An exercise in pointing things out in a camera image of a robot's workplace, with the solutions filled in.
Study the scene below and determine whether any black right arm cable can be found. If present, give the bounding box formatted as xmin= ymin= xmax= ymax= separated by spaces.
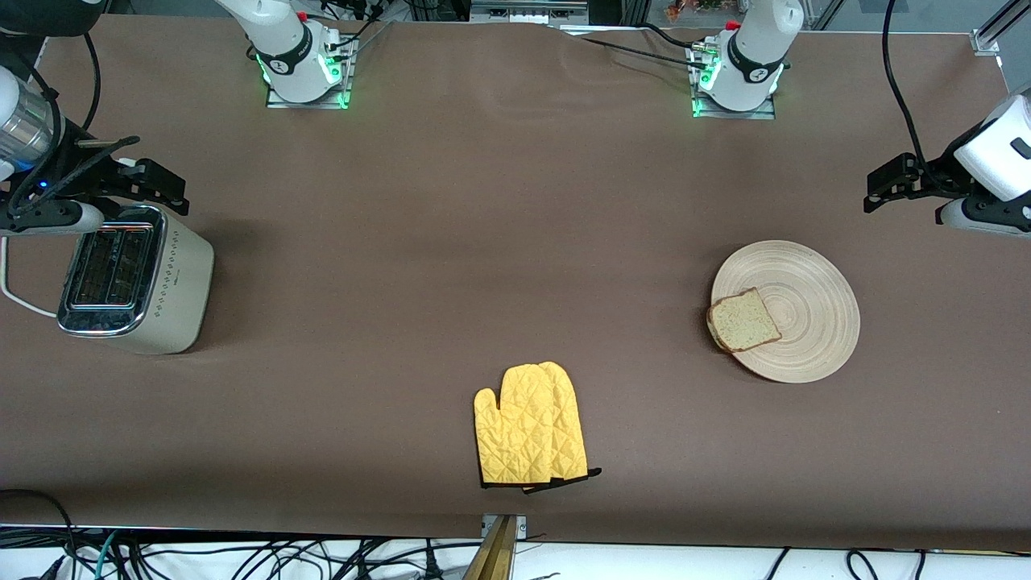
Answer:
xmin=6 ymin=32 xmax=143 ymax=220

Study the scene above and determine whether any black cable on tabletop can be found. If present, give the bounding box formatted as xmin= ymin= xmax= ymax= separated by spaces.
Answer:
xmin=556 ymin=23 xmax=716 ymax=72

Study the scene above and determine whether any yellow quilted oven mitt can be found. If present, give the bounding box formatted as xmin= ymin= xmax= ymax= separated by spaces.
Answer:
xmin=524 ymin=361 xmax=603 ymax=494
xmin=473 ymin=363 xmax=566 ymax=489

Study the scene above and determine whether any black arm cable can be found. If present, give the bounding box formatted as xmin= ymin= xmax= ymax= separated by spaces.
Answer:
xmin=881 ymin=0 xmax=971 ymax=196
xmin=6 ymin=32 xmax=143 ymax=220

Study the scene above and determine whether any brown-crusted bread slice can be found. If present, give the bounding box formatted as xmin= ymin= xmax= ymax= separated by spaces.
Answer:
xmin=706 ymin=287 xmax=783 ymax=354

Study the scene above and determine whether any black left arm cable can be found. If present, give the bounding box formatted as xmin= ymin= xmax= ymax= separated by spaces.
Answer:
xmin=881 ymin=0 xmax=971 ymax=196

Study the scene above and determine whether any cream and chrome toaster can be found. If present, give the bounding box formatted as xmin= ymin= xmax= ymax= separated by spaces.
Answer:
xmin=56 ymin=201 xmax=215 ymax=355

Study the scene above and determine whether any grey equipment box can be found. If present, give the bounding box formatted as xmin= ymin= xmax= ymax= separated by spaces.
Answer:
xmin=469 ymin=0 xmax=590 ymax=26

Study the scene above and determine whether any round wooden plate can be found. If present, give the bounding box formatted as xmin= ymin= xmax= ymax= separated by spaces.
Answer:
xmin=710 ymin=240 xmax=861 ymax=384

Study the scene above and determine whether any teal cable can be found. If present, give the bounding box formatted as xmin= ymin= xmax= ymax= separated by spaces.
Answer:
xmin=93 ymin=529 xmax=123 ymax=580

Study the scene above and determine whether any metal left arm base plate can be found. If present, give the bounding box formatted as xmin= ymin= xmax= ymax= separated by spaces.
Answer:
xmin=690 ymin=42 xmax=777 ymax=121

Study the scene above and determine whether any small metal bracket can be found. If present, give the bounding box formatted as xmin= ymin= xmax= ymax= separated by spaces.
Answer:
xmin=481 ymin=513 xmax=528 ymax=539

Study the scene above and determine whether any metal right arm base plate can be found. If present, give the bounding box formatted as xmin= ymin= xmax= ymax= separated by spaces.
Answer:
xmin=265 ymin=34 xmax=354 ymax=110

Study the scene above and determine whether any black looped floor cable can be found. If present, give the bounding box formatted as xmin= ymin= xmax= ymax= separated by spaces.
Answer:
xmin=0 ymin=488 xmax=79 ymax=580

